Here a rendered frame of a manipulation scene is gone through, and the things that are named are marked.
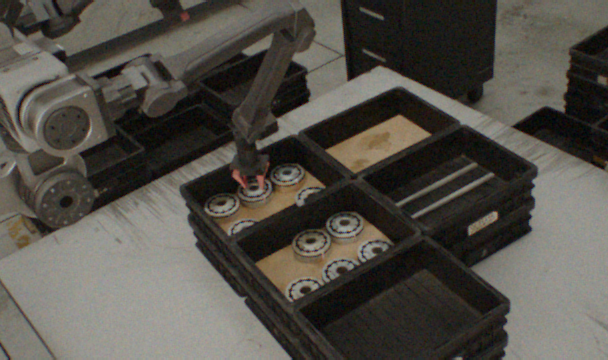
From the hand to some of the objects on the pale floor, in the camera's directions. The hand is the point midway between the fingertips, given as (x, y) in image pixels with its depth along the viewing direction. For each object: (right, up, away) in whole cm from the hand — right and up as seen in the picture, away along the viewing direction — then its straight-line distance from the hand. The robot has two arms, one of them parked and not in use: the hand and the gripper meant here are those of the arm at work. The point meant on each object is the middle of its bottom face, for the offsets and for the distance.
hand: (254, 186), depth 224 cm
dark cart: (+74, +41, +183) cm, 202 cm away
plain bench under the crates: (+39, -77, +37) cm, 94 cm away
